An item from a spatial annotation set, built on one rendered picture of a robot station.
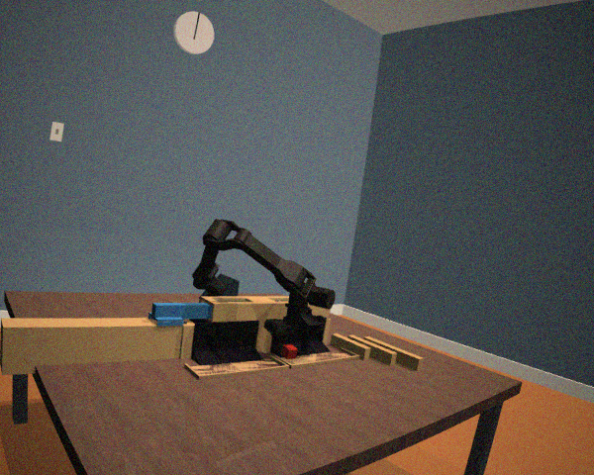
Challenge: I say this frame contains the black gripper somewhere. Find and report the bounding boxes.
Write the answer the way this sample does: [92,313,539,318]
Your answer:
[263,301,315,354]

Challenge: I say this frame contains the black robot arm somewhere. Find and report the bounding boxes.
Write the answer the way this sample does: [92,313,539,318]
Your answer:
[192,219,336,333]

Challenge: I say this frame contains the red cube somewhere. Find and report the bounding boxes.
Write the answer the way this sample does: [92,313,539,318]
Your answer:
[281,344,298,359]

